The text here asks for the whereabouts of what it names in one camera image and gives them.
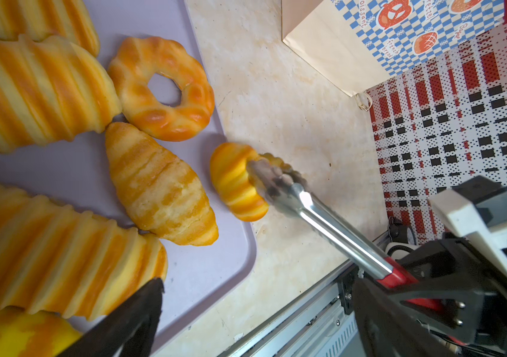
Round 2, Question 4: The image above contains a striped croissant bread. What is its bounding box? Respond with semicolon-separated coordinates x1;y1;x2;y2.
105;122;219;246

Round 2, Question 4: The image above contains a ridged long bread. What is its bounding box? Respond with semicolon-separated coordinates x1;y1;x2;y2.
0;35;122;154
0;0;100;57
0;184;168;320

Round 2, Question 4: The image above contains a blue checkered paper bag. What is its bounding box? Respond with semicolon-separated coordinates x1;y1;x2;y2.
281;0;504;96

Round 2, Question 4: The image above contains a lower ridged long bread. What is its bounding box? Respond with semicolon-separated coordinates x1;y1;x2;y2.
0;184;168;320

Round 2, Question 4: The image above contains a yellow orange striped bread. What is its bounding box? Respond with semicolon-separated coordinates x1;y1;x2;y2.
0;306;82;356

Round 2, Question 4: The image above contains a small round striped bun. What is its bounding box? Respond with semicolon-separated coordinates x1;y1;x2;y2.
210;142;291;223

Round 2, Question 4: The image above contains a steel tongs red handle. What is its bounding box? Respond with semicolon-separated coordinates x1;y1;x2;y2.
246;152;444;313

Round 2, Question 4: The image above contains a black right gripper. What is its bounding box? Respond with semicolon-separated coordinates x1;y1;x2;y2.
387;239;507;356

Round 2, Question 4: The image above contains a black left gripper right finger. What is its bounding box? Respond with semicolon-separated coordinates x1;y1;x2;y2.
353;278;458;356

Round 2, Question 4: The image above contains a small metal ring hook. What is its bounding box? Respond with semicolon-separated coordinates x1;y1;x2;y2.
354;92;373;112

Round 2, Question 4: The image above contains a ring shaped donut bread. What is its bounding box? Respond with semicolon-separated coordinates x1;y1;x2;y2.
108;37;215;142

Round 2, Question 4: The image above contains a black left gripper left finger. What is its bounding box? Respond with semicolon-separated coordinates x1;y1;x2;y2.
60;278;164;356

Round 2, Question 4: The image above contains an upper ridged long bread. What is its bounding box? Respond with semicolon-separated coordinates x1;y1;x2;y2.
0;0;100;57

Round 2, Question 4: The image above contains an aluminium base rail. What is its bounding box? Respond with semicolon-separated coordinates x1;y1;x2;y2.
220;261;364;356

